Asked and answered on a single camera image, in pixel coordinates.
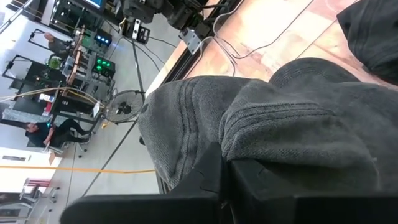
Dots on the black floor fan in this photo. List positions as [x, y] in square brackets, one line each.
[123, 107]

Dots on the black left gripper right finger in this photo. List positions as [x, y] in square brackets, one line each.
[248, 180]

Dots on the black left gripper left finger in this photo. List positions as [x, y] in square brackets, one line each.
[211, 177]

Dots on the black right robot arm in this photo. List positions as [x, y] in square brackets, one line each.
[186, 15]

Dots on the computer monitor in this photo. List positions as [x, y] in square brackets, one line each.
[93, 3]

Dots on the black device with green lights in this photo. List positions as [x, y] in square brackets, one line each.
[104, 66]

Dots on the gray baseball cap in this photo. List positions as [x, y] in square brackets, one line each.
[373, 37]

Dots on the office chair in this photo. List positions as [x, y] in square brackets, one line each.
[59, 149]

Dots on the black device with blue lights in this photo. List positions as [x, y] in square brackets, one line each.
[103, 39]

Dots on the white cabinet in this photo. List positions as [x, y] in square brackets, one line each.
[21, 174]

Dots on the person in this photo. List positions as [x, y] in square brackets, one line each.
[43, 133]
[57, 46]

